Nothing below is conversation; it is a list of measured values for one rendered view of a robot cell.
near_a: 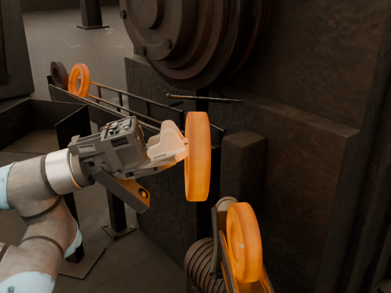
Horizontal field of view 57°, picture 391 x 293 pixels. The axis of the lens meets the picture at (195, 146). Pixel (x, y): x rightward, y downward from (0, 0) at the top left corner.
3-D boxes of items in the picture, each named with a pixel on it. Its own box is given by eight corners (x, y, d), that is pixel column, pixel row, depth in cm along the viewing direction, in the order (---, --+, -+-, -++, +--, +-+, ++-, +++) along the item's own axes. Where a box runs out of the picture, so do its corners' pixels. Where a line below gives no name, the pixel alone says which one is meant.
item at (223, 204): (238, 216, 91) (240, 195, 89) (246, 238, 83) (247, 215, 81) (215, 217, 91) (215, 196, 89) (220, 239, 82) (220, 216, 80)
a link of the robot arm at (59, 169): (60, 203, 61) (71, 178, 68) (86, 196, 61) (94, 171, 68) (40, 166, 57) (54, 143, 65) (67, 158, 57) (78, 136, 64)
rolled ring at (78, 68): (72, 108, 179) (78, 109, 181) (86, 82, 169) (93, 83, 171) (64, 81, 188) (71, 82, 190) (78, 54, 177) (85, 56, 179)
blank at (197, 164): (203, 100, 67) (185, 100, 67) (213, 129, 53) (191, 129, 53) (199, 175, 73) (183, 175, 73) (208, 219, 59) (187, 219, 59)
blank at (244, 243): (244, 272, 80) (229, 274, 79) (238, 201, 82) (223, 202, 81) (267, 290, 64) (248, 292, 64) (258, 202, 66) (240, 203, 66)
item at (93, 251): (59, 238, 177) (28, 98, 144) (108, 247, 171) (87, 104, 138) (32, 268, 160) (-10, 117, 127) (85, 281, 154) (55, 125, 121)
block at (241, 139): (242, 197, 111) (248, 125, 100) (262, 209, 106) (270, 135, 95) (217, 211, 105) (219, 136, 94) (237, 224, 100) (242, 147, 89)
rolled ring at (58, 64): (58, 61, 180) (64, 60, 182) (47, 60, 194) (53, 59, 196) (66, 98, 187) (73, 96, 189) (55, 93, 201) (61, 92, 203)
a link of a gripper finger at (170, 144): (195, 124, 57) (139, 139, 57) (205, 156, 60) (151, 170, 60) (194, 116, 60) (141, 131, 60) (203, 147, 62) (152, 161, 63)
